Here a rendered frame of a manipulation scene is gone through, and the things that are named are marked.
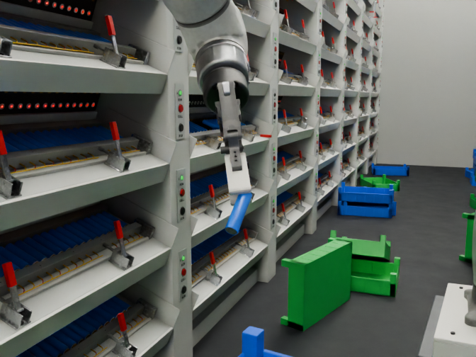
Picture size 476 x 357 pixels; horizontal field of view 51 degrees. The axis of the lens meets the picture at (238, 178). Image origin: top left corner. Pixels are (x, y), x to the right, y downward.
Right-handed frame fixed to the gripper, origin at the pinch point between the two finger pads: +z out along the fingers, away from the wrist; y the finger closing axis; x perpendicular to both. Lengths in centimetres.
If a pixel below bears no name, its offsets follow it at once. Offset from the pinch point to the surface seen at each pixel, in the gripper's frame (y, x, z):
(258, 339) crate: 0.6, 0.3, 22.9
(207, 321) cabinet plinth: 81, 12, -13
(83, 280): 23.3, 29.0, 0.3
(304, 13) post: 81, -44, -155
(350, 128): 217, -95, -203
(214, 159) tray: 45, 4, -43
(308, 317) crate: 85, -17, -12
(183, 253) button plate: 46, 14, -16
